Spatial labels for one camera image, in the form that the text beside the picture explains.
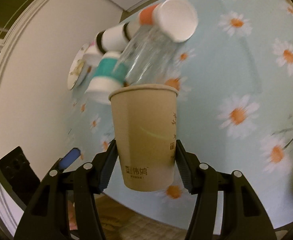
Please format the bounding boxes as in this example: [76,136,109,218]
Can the clear glass tumbler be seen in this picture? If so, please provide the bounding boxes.
[112,26,178,85]

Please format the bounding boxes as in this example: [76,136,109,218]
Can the white window frame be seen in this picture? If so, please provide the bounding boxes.
[0,0,60,55]

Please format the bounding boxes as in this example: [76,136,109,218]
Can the daisy print blue tablecloth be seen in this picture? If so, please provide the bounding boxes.
[66,0,293,230]

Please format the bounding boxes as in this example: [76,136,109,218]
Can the brown paper cup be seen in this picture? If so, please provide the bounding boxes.
[109,84,178,192]

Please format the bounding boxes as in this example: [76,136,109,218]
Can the teal white paper cup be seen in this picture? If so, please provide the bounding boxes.
[85,51,128,105]

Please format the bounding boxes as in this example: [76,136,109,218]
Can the pink white paper cup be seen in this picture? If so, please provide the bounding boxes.
[83,42,104,68]

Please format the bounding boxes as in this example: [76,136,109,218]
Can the black striped white paper cup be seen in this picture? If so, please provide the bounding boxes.
[95,21,141,54]

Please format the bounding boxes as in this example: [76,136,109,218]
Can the floral white bowl with fruit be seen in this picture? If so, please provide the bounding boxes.
[67,43,90,90]

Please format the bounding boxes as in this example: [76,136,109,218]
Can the orange white paper cup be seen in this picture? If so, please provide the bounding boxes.
[138,0,198,43]

